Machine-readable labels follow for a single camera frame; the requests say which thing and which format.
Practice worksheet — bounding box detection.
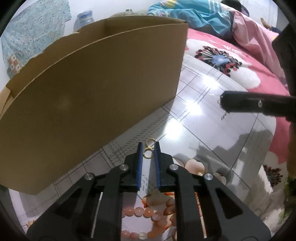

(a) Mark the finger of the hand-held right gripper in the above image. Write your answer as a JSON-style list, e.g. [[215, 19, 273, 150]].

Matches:
[[221, 91, 296, 116]]

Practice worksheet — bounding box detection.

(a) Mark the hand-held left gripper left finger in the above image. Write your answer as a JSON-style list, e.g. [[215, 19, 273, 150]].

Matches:
[[26, 142, 144, 241]]

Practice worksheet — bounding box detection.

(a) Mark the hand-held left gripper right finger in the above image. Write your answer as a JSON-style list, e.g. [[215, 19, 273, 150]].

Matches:
[[154, 141, 271, 241]]

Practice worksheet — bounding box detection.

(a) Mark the small silver earring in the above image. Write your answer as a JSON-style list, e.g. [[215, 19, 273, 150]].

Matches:
[[217, 99, 228, 120]]

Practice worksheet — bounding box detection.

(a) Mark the pink bead bracelet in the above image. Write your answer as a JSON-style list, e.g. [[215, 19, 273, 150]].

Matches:
[[121, 206, 173, 240]]

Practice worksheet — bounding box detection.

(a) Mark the brown cardboard box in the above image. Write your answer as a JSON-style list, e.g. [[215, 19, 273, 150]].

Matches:
[[0, 17, 188, 195]]

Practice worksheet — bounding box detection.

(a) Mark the pink floral bed sheet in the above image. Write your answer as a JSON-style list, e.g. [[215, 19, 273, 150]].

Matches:
[[184, 28, 293, 220]]

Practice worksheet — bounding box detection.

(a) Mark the pink quilt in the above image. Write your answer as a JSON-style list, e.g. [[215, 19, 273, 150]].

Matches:
[[230, 10, 286, 81]]

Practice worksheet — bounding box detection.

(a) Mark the floral plastic tablecloth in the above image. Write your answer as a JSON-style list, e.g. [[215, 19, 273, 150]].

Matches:
[[8, 54, 278, 241]]

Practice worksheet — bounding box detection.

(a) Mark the blue quilt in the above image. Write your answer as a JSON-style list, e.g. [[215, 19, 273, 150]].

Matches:
[[147, 0, 234, 39]]

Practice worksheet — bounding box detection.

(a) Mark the grey patterned pillow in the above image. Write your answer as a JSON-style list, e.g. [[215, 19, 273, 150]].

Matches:
[[109, 10, 148, 18]]

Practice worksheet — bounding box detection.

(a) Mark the blue water dispenser bottle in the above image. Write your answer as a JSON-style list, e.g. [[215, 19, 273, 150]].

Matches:
[[76, 10, 95, 26]]

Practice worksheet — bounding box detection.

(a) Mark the orange checked patterned cloth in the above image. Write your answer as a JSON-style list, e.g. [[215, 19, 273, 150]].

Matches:
[[6, 56, 23, 75]]

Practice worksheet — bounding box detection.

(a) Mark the hanging blue floral cloth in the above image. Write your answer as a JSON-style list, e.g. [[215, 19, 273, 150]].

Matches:
[[1, 0, 71, 79]]

